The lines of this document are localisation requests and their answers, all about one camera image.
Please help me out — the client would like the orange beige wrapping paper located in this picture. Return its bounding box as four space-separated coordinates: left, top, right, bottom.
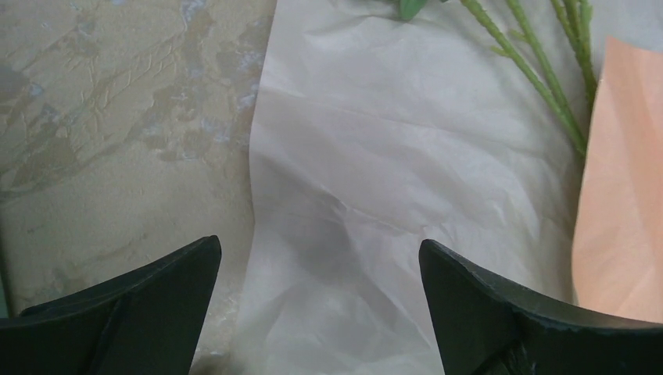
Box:
192 0 663 375

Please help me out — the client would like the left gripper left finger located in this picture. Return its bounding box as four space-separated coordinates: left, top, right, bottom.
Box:
1 236 222 374

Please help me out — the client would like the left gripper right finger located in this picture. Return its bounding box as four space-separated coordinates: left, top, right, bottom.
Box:
418 239 662 374

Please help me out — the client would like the orange flower bouquet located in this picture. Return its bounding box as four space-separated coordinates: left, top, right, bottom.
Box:
396 0 599 159

